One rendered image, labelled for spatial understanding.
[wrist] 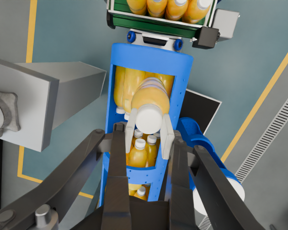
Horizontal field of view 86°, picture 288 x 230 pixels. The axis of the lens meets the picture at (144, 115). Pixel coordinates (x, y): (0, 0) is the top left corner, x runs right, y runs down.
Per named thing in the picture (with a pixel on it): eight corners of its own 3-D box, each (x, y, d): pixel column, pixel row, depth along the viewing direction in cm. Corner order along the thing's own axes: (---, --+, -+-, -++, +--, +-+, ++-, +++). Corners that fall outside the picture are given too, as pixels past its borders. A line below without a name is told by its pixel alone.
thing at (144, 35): (142, 43, 69) (141, 40, 57) (143, 38, 68) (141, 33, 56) (164, 47, 69) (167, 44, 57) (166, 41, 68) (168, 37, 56)
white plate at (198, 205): (237, 218, 87) (236, 216, 88) (251, 180, 77) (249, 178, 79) (188, 215, 88) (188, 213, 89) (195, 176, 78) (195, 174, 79)
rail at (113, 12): (109, 13, 63) (108, 12, 61) (110, 11, 63) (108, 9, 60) (205, 30, 64) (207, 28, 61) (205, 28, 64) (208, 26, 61)
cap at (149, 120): (144, 99, 23) (143, 103, 21) (166, 112, 23) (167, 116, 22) (132, 120, 24) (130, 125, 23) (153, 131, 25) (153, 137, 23)
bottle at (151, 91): (146, 71, 39) (139, 85, 22) (169, 85, 40) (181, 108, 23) (133, 95, 42) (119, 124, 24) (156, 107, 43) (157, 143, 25)
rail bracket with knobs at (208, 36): (186, 46, 71) (192, 44, 61) (190, 29, 68) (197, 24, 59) (207, 50, 71) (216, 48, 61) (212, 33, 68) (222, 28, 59)
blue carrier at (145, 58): (102, 197, 95) (92, 252, 69) (115, 45, 66) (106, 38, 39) (147, 200, 99) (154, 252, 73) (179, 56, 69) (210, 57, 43)
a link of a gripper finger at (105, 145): (120, 156, 15) (89, 152, 15) (127, 133, 19) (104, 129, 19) (122, 143, 14) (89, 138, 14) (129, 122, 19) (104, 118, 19)
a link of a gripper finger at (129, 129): (129, 154, 16) (122, 153, 16) (134, 127, 23) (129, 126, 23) (132, 128, 15) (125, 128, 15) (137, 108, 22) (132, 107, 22)
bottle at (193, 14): (190, 3, 65) (204, -17, 47) (201, 16, 66) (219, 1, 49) (178, 18, 67) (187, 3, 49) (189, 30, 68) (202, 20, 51)
